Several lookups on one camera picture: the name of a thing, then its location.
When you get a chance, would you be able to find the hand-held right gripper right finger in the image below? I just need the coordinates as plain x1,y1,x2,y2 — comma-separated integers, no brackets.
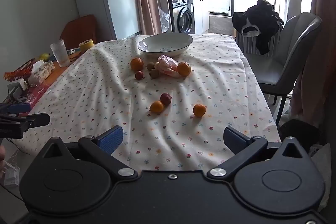
207,126,311,180

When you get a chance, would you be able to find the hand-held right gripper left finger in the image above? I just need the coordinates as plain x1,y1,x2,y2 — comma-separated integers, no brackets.
42,126,138,180

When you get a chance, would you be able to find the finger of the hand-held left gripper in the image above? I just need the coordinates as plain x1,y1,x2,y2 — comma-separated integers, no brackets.
0,103,31,115
10,113,50,136

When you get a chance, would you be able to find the small orange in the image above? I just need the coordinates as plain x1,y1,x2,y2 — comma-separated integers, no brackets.
193,103,207,117
149,100,164,113

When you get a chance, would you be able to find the large orange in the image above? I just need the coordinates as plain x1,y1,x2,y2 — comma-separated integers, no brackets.
130,57,144,72
177,61,192,76

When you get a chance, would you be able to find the white ceramic bowl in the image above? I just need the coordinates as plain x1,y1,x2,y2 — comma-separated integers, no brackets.
137,33,194,56

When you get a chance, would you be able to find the red plastic wrapper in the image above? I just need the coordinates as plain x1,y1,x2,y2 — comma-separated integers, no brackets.
26,84,51,106

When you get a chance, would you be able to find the small white box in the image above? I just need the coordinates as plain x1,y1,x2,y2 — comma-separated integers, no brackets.
8,79,28,98

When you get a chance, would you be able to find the red snack packet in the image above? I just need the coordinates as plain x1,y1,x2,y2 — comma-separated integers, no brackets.
4,70,30,82

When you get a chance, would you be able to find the floral white tablecloth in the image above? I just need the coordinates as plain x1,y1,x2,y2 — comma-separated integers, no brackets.
13,34,281,172

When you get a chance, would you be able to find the white plastic box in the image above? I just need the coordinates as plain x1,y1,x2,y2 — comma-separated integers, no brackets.
0,161,20,186

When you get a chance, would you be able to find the red mesh basket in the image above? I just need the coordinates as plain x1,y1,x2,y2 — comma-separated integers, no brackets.
14,57,36,73

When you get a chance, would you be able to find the floral tissue pack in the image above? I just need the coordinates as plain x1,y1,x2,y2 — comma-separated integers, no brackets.
28,60,55,85

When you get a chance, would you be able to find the dark fuzzy cloth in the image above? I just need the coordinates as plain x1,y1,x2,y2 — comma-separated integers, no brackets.
278,119,319,147

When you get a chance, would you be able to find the clear drinking glass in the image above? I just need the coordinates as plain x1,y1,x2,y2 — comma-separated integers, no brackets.
50,39,71,68

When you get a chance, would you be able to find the yellow tape roll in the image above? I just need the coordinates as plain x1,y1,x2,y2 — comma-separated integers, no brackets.
79,40,94,54

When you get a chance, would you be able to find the brown chair back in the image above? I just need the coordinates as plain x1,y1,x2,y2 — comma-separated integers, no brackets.
60,15,97,50

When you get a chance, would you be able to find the grey padded chair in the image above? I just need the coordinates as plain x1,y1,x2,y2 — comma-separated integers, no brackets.
244,12,323,126

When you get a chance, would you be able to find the grey low cabinet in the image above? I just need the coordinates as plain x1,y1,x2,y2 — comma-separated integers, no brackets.
209,11,234,33

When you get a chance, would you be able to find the black garment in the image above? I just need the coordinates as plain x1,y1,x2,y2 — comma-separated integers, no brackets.
232,0,284,55

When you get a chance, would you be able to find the white kitchen cabinet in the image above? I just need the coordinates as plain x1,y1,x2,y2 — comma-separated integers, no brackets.
193,0,218,34

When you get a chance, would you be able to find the grey washing machine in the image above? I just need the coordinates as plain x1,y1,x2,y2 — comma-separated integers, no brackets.
168,0,196,34

